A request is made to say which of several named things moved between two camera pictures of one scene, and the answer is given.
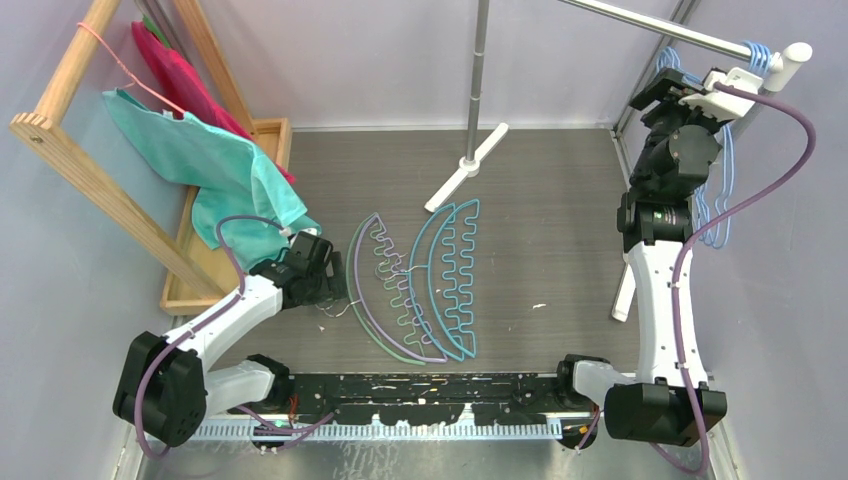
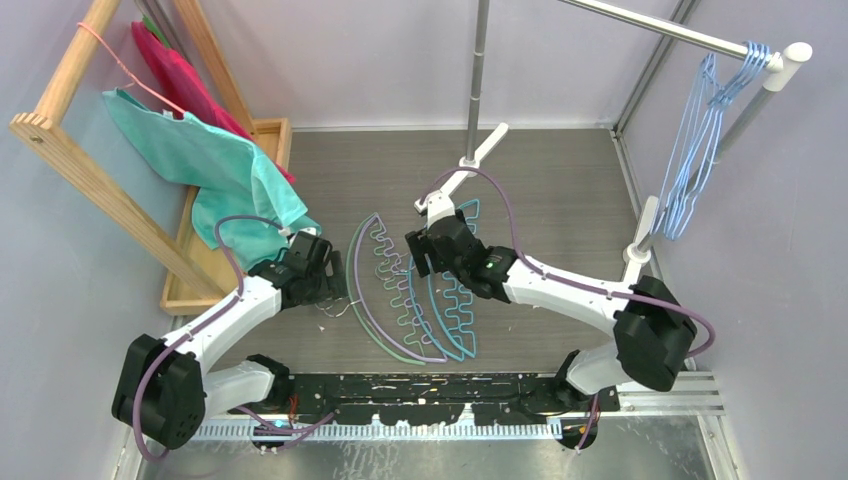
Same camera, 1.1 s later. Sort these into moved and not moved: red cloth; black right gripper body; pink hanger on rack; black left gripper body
Moved: black right gripper body
Not moved: pink hanger on rack; red cloth; black left gripper body
